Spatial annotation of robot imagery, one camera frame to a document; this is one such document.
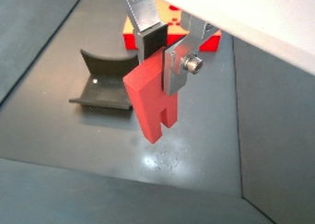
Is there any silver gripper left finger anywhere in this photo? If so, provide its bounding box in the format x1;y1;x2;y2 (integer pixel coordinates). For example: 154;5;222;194
124;0;166;62

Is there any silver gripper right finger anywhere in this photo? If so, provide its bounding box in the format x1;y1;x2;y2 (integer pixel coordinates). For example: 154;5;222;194
162;12;217;95

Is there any red double-square peg block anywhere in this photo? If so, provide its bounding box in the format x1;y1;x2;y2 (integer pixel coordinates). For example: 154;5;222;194
122;49;177;144

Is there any red shape-sorting board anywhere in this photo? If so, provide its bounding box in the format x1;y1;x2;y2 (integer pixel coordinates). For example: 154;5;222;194
122;0;221;52

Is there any black curved holder bracket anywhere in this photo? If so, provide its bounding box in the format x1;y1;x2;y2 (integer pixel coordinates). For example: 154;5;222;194
69;50;138;110

